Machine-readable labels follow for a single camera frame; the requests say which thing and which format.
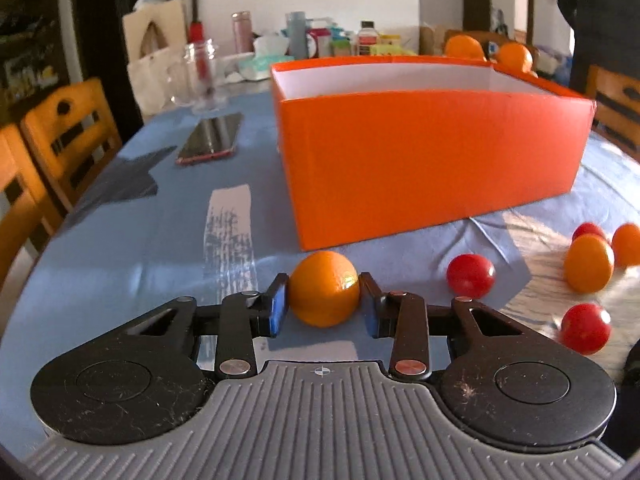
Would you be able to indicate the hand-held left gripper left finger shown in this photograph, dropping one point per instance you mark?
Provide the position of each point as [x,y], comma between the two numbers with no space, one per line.
[279,310]

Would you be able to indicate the soft tissue pack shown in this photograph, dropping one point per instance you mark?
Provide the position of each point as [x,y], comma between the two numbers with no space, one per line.
[265,57]

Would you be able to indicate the small labelled medicine bottle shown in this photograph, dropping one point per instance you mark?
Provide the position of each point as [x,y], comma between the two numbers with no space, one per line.
[367,37]

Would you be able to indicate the large orange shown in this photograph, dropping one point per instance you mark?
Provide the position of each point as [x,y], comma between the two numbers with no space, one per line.
[515,56]
[464,46]

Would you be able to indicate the dark wooden cabinet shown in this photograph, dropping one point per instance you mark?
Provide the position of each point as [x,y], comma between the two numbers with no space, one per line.
[35,35]

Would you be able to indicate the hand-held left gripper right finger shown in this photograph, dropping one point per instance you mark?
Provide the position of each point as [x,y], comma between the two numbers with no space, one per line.
[369,305]

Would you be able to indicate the smartphone in clear case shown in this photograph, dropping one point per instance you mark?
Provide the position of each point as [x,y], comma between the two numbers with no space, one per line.
[210,137]

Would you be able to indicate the red folding umbrella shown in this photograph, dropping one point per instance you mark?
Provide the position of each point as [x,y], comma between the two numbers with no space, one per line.
[196,32]

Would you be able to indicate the beige tote bag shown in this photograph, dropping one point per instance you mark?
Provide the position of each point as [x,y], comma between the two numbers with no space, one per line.
[150,35]

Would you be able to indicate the orange cardboard box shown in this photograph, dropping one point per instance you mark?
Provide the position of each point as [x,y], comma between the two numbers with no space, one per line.
[425,160]

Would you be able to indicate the clear glass mug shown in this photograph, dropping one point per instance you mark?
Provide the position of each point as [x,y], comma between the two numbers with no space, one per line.
[202,75]

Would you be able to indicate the red and white container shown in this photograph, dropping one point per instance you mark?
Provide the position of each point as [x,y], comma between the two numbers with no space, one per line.
[316,42]

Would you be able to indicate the grey bottle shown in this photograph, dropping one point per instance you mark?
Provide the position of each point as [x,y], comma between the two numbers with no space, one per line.
[297,35]

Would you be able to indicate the red cherry tomato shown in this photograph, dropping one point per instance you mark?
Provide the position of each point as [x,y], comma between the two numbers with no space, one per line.
[585,328]
[471,275]
[587,229]

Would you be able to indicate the orange kumquat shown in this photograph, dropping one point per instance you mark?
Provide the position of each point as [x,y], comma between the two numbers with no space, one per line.
[627,245]
[325,287]
[589,263]

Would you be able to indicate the pink drink bottle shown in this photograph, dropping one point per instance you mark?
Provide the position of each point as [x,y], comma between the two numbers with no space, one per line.
[242,32]

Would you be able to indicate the blue printed tablecloth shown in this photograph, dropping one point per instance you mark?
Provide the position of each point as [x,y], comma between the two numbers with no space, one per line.
[150,260]

